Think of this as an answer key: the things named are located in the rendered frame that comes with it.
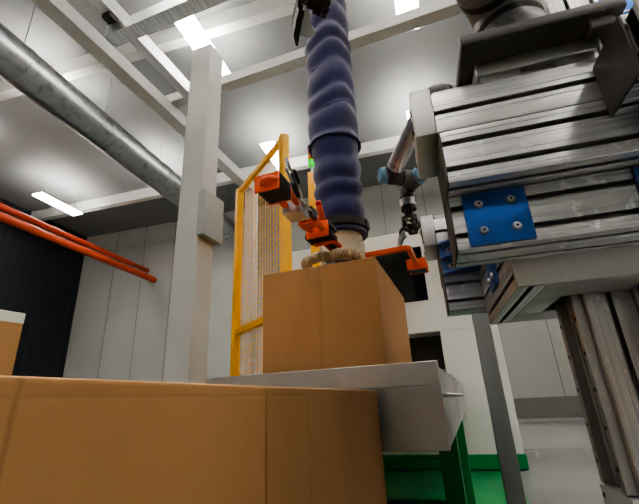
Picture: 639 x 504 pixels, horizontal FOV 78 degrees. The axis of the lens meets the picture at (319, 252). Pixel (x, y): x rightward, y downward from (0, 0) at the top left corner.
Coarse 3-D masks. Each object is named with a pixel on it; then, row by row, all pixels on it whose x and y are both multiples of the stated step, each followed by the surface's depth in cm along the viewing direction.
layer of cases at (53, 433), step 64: (0, 384) 20; (64, 384) 23; (128, 384) 28; (192, 384) 34; (0, 448) 20; (64, 448) 23; (128, 448) 27; (192, 448) 32; (256, 448) 42; (320, 448) 58
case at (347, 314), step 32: (288, 288) 132; (320, 288) 128; (352, 288) 125; (384, 288) 132; (288, 320) 129; (320, 320) 125; (352, 320) 121; (384, 320) 122; (288, 352) 125; (320, 352) 121; (352, 352) 118; (384, 352) 115
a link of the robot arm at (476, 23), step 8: (496, 0) 67; (504, 0) 67; (512, 0) 67; (536, 0) 67; (464, 8) 70; (480, 8) 68; (488, 8) 68; (496, 8) 68; (544, 8) 68; (472, 16) 71; (480, 16) 70; (488, 16) 69; (472, 24) 74; (480, 24) 71
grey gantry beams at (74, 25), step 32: (32, 0) 261; (64, 0) 273; (448, 0) 294; (96, 32) 296; (352, 32) 317; (384, 32) 310; (128, 64) 323; (256, 64) 345; (288, 64) 335; (160, 96) 356; (224, 160) 446
